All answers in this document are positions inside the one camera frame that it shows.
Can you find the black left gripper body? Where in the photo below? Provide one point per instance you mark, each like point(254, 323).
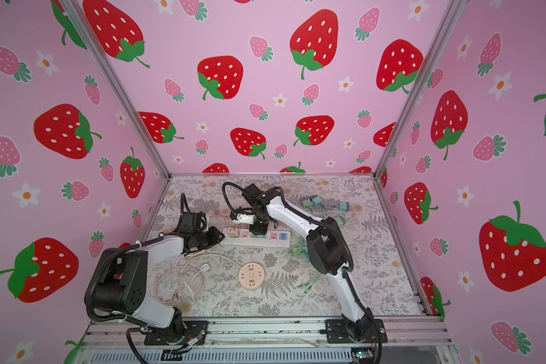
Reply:
point(205, 240)

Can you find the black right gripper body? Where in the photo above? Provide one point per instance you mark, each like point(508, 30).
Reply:
point(259, 224)

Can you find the pink USB charger plug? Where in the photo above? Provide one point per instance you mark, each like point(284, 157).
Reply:
point(233, 232)

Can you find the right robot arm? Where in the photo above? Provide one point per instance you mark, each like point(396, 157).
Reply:
point(328, 251)

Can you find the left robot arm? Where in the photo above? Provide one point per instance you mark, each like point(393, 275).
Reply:
point(118, 288)

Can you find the blue charger plug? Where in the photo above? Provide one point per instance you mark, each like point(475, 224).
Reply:
point(317, 201)

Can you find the teal charger plug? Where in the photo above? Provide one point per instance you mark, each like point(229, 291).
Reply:
point(343, 206)

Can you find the white multicolour power strip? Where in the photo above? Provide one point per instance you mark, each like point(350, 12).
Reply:
point(273, 239)

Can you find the round pink power socket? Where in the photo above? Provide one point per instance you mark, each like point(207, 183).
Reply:
point(251, 276)

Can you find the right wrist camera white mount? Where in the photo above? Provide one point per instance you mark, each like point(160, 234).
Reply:
point(242, 216)

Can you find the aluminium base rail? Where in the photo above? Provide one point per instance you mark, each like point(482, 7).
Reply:
point(408, 339)

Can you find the aluminium frame corner post left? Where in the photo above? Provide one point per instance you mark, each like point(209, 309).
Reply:
point(78, 19)

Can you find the aluminium frame corner post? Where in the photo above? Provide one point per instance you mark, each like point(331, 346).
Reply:
point(439, 42)
point(78, 19)

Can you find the aluminium frame corner post right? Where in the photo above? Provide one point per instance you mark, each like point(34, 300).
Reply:
point(439, 42)

